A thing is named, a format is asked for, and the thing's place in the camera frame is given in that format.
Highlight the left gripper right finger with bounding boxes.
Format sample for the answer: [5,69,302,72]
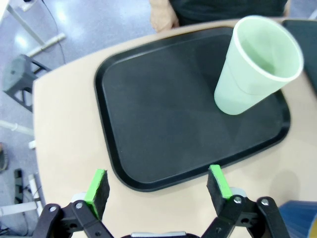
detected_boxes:
[202,165,290,238]

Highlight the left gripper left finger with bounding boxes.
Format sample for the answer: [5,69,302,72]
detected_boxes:
[33,169,117,238]

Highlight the light green plastic cup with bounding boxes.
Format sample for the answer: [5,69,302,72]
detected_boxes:
[213,15,305,116]

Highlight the person's right hand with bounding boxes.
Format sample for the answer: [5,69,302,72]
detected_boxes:
[150,0,180,33]

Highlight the blue mug yellow inside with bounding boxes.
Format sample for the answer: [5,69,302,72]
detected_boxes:
[279,200,317,238]

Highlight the black power strip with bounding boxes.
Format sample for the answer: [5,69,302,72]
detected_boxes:
[13,168,30,204]

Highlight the black plastic tray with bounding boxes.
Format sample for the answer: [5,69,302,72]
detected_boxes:
[94,26,291,192]
[281,19,317,92]

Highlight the grey plastic stool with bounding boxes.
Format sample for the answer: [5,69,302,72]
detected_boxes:
[2,54,52,114]

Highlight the person in black t-shirt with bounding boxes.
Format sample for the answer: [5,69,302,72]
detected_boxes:
[168,0,291,27]

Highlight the black floor cable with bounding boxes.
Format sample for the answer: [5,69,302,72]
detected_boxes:
[41,0,66,64]

